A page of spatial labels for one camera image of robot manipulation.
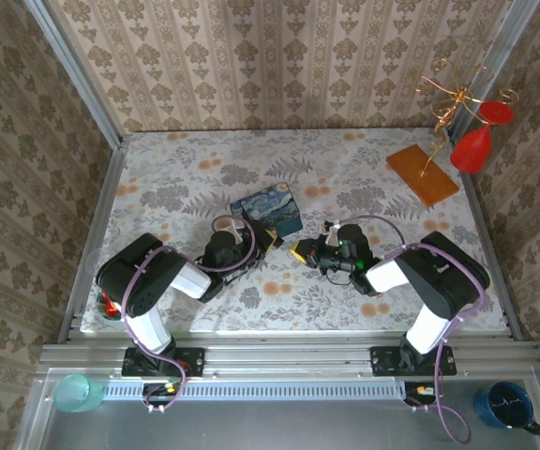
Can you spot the starry night painted box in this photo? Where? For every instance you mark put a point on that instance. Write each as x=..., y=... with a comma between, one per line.
x=267, y=204

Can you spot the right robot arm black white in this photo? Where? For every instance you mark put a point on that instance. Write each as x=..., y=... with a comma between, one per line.
x=448, y=276

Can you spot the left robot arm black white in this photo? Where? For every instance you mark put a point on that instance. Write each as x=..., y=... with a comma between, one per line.
x=143, y=276

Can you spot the floral table cloth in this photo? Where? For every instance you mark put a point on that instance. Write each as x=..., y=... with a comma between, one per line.
x=326, y=154

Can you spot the small clear glass red inside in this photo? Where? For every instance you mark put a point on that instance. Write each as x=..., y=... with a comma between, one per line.
x=107, y=307

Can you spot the black connector board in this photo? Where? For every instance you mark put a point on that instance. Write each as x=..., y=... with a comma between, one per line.
x=422, y=391
x=162, y=390

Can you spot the red wine glass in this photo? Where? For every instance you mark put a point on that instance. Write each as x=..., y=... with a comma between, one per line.
x=469, y=150

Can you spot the grey metal tray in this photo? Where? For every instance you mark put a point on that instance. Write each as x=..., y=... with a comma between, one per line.
x=274, y=424

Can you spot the teal plastic cup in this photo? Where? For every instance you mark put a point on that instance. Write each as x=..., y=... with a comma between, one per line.
x=75, y=393

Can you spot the dark blue mug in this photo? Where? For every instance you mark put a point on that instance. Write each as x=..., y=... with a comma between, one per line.
x=502, y=405

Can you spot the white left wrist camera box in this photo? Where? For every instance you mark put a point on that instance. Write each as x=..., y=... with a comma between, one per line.
x=235, y=233

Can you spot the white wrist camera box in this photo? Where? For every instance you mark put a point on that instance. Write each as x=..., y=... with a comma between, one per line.
x=333, y=228
x=235, y=233

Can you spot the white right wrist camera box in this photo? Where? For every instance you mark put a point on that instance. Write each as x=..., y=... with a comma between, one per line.
x=333, y=228

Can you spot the aluminium front rail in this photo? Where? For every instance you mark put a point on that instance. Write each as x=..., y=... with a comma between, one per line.
x=289, y=358

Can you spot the aluminium side rail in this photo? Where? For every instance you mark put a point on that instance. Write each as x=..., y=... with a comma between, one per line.
x=103, y=211
x=483, y=220

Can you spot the aluminium frame post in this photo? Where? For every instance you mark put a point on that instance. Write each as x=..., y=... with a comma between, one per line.
x=490, y=61
x=75, y=75

